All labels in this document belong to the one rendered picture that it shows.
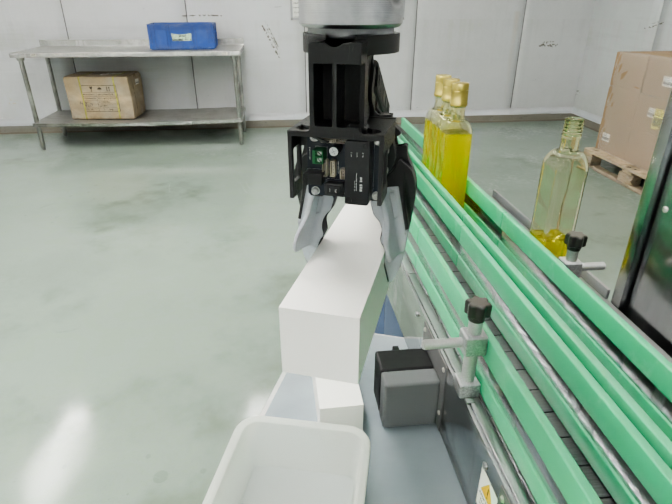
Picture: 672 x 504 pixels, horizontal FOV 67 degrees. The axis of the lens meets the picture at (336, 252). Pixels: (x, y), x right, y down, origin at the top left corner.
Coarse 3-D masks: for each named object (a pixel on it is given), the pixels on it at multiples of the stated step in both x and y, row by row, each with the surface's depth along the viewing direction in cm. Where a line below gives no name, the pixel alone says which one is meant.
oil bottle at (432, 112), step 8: (440, 80) 110; (440, 88) 111; (440, 96) 112; (440, 104) 113; (432, 112) 113; (432, 120) 113; (424, 128) 118; (424, 136) 118; (424, 144) 119; (424, 152) 119; (424, 160) 119
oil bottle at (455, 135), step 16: (464, 96) 101; (464, 112) 103; (448, 128) 103; (464, 128) 102; (448, 144) 103; (464, 144) 104; (448, 160) 105; (464, 160) 105; (448, 176) 107; (464, 176) 107; (464, 192) 109
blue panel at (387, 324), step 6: (384, 300) 121; (384, 306) 121; (390, 306) 114; (384, 312) 122; (390, 312) 114; (384, 318) 122; (390, 318) 115; (396, 318) 108; (378, 324) 131; (384, 324) 122; (390, 324) 115; (396, 324) 108; (378, 330) 131; (384, 330) 123; (390, 330) 115; (396, 330) 109; (402, 336) 103
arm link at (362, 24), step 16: (304, 0) 35; (320, 0) 33; (336, 0) 33; (352, 0) 33; (368, 0) 33; (384, 0) 33; (400, 0) 35; (304, 16) 35; (320, 16) 34; (336, 16) 33; (352, 16) 33; (368, 16) 33; (384, 16) 34; (400, 16) 35; (320, 32) 35; (336, 32) 34; (352, 32) 34; (368, 32) 34; (384, 32) 35
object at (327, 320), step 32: (352, 224) 51; (320, 256) 45; (352, 256) 45; (320, 288) 40; (352, 288) 40; (384, 288) 49; (288, 320) 38; (320, 320) 37; (352, 320) 36; (288, 352) 39; (320, 352) 38; (352, 352) 38
